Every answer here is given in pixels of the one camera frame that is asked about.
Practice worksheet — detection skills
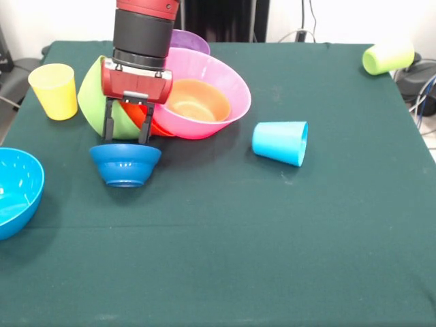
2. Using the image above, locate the green bowl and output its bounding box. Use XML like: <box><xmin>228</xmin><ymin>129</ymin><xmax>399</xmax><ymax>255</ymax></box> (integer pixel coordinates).
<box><xmin>77</xmin><ymin>55</ymin><xmax>141</xmax><ymax>140</ymax></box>

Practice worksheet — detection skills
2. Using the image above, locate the small orange bowl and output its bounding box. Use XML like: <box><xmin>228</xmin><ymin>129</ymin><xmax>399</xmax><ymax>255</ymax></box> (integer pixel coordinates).
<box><xmin>166</xmin><ymin>78</ymin><xmax>232</xmax><ymax>124</ymax></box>

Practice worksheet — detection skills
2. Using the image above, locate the light blue cup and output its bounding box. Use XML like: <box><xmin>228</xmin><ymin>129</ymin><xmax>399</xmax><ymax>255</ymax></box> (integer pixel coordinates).
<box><xmin>251</xmin><ymin>121</ymin><xmax>309</xmax><ymax>168</ymax></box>

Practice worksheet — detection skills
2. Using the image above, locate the large pink bowl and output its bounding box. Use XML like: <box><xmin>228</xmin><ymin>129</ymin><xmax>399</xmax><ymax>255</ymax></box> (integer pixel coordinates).
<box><xmin>155</xmin><ymin>46</ymin><xmax>253</xmax><ymax>140</ymax></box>

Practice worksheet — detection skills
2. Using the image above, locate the grey chair base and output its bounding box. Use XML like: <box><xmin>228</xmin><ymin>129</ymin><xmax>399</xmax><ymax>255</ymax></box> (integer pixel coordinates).
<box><xmin>0</xmin><ymin>57</ymin><xmax>44</xmax><ymax>103</ymax></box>
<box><xmin>393</xmin><ymin>56</ymin><xmax>436</xmax><ymax>103</ymax></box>

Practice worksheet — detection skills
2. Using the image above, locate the large light blue bowl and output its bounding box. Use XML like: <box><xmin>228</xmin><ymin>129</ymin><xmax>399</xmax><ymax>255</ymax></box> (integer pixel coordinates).
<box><xmin>0</xmin><ymin>146</ymin><xmax>46</xmax><ymax>241</ymax></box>

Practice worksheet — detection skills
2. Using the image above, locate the tangled cable bundle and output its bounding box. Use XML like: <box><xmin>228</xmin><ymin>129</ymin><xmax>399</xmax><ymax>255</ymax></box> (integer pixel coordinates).
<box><xmin>407</xmin><ymin>73</ymin><xmax>436</xmax><ymax>136</ymax></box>

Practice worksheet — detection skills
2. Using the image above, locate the light green cup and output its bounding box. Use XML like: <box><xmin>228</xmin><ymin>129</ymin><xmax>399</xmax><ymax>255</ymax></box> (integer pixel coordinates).
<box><xmin>361</xmin><ymin>33</ymin><xmax>416</xmax><ymax>76</ymax></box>

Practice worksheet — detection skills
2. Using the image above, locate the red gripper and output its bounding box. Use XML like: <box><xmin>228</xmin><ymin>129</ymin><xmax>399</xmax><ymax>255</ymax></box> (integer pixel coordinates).
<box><xmin>100</xmin><ymin>57</ymin><xmax>174</xmax><ymax>145</ymax></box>

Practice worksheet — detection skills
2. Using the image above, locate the dark green table cloth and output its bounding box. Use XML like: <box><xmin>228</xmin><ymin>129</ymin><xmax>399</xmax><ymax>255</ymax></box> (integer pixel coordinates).
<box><xmin>0</xmin><ymin>40</ymin><xmax>436</xmax><ymax>327</ymax></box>

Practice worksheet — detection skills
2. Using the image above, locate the yellow cup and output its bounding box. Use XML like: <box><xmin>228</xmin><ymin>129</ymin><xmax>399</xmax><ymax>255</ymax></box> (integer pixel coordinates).
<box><xmin>27</xmin><ymin>63</ymin><xmax>79</xmax><ymax>121</ymax></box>

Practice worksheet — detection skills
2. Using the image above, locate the large orange bowl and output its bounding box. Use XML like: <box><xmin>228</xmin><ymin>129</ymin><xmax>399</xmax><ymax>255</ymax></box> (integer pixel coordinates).
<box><xmin>121</xmin><ymin>101</ymin><xmax>175</xmax><ymax>138</ymax></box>

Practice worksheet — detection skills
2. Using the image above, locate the purple bowl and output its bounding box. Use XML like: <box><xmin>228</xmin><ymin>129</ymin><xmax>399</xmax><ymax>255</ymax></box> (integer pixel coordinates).
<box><xmin>169</xmin><ymin>29</ymin><xmax>211</xmax><ymax>57</ymax></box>

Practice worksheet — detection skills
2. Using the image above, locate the small dark blue bowl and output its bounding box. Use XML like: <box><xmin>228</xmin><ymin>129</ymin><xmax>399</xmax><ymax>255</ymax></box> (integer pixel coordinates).
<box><xmin>89</xmin><ymin>143</ymin><xmax>163</xmax><ymax>189</ymax></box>

